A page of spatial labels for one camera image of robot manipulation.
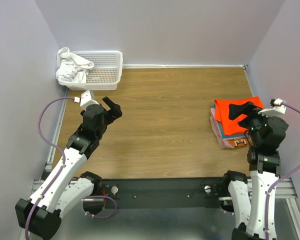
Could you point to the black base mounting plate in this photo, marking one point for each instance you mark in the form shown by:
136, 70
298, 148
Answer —
165, 193

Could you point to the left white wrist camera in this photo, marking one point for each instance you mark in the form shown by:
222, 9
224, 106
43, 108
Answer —
86, 99

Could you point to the folded pink printed t shirt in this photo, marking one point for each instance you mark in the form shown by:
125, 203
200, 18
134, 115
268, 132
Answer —
227, 143

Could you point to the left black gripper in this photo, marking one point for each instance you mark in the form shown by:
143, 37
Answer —
112, 105

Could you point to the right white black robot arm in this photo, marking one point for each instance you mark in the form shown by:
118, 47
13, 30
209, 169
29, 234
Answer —
254, 204

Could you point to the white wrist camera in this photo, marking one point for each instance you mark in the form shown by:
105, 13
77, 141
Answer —
277, 108
86, 99

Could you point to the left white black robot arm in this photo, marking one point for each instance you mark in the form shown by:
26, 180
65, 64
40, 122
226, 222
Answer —
41, 214

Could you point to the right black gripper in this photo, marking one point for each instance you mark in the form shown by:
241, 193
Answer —
235, 110

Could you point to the aluminium frame rail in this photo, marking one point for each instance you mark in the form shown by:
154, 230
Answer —
181, 66
53, 154
284, 190

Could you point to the white plastic perforated basket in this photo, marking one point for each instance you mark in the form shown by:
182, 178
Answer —
105, 75

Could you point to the aluminium left frame rail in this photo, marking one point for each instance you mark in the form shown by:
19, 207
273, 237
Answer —
53, 154

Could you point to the aluminium back frame rail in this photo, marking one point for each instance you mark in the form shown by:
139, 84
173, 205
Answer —
181, 66

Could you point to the aluminium front frame rail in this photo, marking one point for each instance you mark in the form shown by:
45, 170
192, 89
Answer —
284, 190

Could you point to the white t shirt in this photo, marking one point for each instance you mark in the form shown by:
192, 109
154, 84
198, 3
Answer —
72, 68

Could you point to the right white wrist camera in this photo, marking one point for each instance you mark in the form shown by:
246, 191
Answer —
277, 108

